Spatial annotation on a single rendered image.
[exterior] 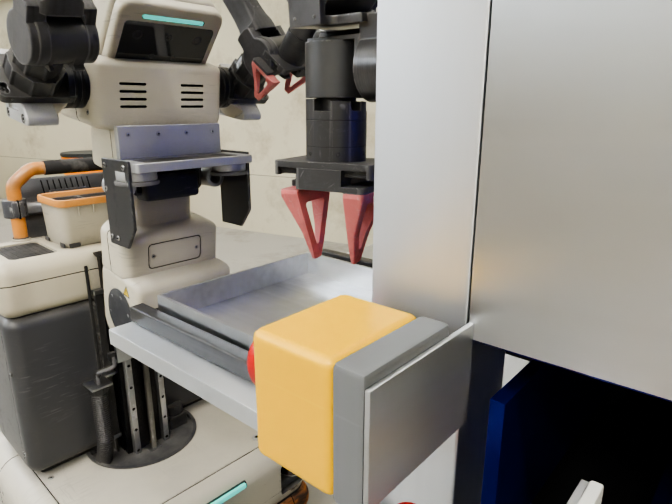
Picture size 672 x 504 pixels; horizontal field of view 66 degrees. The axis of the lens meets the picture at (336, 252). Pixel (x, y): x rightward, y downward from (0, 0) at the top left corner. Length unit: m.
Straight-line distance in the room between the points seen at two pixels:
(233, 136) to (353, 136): 4.47
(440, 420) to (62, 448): 1.28
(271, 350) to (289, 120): 4.35
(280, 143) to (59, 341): 3.51
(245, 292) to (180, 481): 0.74
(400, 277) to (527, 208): 0.09
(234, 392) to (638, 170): 0.39
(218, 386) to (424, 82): 0.35
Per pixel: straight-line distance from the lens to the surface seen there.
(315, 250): 0.53
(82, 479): 1.48
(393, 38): 0.30
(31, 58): 0.91
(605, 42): 0.25
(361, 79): 0.45
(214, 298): 0.72
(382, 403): 0.23
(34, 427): 1.44
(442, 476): 0.35
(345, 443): 0.24
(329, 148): 0.48
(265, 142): 4.73
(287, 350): 0.25
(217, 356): 0.55
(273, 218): 4.79
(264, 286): 0.77
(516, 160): 0.26
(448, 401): 0.29
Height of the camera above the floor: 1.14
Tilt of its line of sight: 16 degrees down
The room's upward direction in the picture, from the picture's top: straight up
